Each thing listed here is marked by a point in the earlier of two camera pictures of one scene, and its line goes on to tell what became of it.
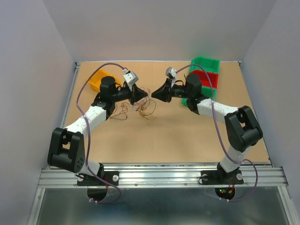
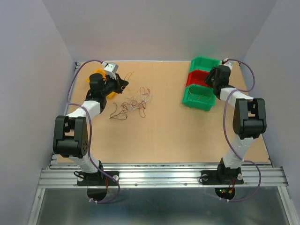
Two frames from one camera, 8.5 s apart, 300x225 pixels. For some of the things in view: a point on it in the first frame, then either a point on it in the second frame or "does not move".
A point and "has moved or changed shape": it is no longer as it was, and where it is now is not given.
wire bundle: (146, 107) has moved or changed shape
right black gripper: (165, 91) to (212, 72)
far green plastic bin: (209, 64) does not move
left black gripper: (136, 94) to (121, 83)
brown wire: (121, 116) does not move
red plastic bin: (205, 81) does not move
